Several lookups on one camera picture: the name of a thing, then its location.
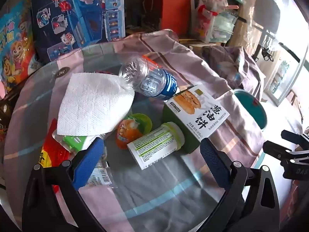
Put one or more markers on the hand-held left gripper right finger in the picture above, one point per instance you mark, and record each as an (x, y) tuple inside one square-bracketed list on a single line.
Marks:
[(214, 162)]

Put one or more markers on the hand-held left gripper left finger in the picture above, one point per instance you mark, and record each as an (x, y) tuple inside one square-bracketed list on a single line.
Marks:
[(88, 164)]

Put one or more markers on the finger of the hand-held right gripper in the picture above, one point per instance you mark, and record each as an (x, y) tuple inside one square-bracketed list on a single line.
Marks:
[(293, 137), (277, 149)]

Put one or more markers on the clear plastic wrapper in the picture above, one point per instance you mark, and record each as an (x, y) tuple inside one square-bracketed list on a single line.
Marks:
[(101, 174)]

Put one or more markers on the green white packet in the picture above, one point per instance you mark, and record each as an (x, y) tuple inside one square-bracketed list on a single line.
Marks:
[(74, 142)]

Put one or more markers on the red yellow snack bag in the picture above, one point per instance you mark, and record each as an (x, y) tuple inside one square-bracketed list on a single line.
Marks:
[(53, 154)]

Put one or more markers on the teal trash bin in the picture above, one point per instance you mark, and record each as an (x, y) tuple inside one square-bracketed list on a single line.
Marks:
[(251, 111)]

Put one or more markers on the orange jelly cup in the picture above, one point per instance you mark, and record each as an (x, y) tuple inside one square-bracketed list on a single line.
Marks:
[(128, 133)]

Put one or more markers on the white green food box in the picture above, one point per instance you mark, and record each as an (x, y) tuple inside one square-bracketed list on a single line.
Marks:
[(200, 111)]

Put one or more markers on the white pill bottle green cap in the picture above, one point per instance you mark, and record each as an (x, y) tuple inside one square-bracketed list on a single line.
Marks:
[(154, 145)]

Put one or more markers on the white paper towel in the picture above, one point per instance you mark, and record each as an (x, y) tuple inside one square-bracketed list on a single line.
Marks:
[(91, 101)]

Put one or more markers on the clear plastic bottle blue label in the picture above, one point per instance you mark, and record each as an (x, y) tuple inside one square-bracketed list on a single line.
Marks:
[(149, 77)]

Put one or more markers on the white framed glass door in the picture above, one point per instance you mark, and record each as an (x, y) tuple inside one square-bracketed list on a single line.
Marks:
[(282, 82)]

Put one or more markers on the dark printed packet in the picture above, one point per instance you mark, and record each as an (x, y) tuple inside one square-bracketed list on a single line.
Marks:
[(7, 120)]

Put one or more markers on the purple striped cloth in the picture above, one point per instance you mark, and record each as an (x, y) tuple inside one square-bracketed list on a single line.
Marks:
[(231, 62)]

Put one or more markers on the cartoon puppy printed bag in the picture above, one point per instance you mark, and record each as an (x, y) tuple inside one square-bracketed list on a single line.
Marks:
[(14, 48)]

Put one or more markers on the blue toy box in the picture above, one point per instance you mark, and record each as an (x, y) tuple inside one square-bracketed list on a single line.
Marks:
[(79, 17)]

